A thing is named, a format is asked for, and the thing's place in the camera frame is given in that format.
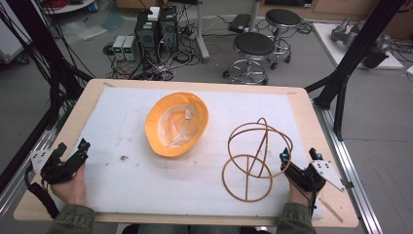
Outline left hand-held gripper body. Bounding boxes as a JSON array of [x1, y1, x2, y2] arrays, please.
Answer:
[[29, 147, 80, 185]]

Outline round white table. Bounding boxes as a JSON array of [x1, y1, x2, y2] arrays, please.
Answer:
[[41, 0, 97, 16]]

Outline thin wooden stick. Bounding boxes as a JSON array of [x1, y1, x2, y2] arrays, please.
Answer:
[[319, 196, 344, 224]]

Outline aluminium rail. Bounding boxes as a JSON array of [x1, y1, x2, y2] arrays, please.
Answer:
[[312, 99, 385, 234], [0, 126, 63, 214]]

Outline person's right hand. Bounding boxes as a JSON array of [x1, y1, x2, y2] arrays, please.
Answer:
[[287, 180, 315, 208]]

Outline flat black box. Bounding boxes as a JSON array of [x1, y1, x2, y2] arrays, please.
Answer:
[[227, 13, 253, 34]]

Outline black round stool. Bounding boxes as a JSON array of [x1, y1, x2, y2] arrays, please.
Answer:
[[222, 31, 277, 87], [264, 8, 303, 71]]

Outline grey metal table leg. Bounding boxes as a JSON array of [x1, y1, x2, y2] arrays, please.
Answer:
[[194, 0, 211, 63]]

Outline white box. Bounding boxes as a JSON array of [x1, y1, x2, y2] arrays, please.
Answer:
[[147, 6, 161, 22]]

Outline wooden wire hat stand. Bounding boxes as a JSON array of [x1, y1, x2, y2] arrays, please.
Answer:
[[221, 117, 294, 204]]

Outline tangle of floor cables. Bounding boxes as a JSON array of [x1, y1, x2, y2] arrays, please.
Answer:
[[102, 41, 203, 82]]

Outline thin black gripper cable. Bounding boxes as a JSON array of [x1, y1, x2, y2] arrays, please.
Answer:
[[310, 188, 319, 219]]

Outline grey case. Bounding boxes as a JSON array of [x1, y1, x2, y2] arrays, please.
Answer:
[[0, 19, 29, 65]]

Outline grey metal pole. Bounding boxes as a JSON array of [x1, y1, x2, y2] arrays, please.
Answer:
[[247, 0, 263, 34]]

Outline orange hat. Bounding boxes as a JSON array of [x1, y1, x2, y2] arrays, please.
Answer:
[[144, 92, 209, 159]]

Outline black frame strut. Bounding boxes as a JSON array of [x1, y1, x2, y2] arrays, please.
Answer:
[[304, 0, 407, 141], [0, 0, 95, 132]]

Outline grey power supply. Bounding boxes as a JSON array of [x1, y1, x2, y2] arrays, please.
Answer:
[[123, 35, 139, 61], [112, 35, 128, 61]]

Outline white platform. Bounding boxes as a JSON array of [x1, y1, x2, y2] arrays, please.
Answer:
[[312, 21, 405, 71]]

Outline black computer tower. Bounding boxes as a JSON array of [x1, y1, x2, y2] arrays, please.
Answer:
[[133, 11, 161, 65], [158, 5, 179, 56]]

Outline person's left hand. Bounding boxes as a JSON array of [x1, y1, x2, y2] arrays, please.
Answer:
[[50, 163, 88, 207]]

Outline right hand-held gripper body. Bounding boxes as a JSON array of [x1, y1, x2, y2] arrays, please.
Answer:
[[287, 159, 346, 194]]

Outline white foam mat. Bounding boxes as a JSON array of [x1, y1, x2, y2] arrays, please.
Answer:
[[63, 86, 326, 219]]

